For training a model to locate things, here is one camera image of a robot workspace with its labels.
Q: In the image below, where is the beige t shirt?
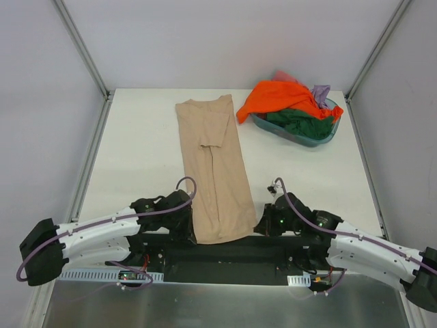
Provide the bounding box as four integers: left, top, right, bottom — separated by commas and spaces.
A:
175, 94, 257, 245

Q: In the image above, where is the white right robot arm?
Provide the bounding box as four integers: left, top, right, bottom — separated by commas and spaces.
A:
254, 187, 436, 313

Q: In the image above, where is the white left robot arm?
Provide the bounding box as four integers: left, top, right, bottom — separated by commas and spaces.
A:
16, 189, 197, 288

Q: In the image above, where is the green t shirt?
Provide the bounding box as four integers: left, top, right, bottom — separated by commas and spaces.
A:
266, 109, 334, 140

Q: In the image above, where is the teal plastic laundry basket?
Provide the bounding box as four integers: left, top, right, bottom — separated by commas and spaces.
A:
251, 99, 341, 147

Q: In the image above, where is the orange t shirt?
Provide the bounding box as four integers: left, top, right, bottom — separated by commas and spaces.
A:
236, 81, 343, 124

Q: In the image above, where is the lilac t shirt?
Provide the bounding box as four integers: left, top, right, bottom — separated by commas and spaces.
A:
311, 85, 330, 109

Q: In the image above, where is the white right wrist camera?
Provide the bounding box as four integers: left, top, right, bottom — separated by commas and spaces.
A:
267, 182, 282, 195

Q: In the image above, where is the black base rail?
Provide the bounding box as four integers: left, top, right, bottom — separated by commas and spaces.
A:
121, 234, 332, 286

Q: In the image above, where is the right white cable duct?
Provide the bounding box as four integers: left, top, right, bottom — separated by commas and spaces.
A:
287, 274, 334, 287

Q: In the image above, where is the white cable duct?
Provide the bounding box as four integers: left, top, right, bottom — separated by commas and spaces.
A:
287, 274, 334, 287
58, 269, 164, 284

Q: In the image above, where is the left white cable duct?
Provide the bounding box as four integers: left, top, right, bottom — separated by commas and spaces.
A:
58, 269, 164, 284

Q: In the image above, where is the left aluminium frame post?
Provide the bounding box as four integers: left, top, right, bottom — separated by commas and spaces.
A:
51, 0, 115, 100

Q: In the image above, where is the aluminium frame post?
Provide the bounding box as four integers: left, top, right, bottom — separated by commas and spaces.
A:
344, 0, 416, 102
51, 0, 115, 100

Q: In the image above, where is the right aluminium frame post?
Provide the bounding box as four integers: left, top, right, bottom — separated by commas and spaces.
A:
344, 0, 416, 102

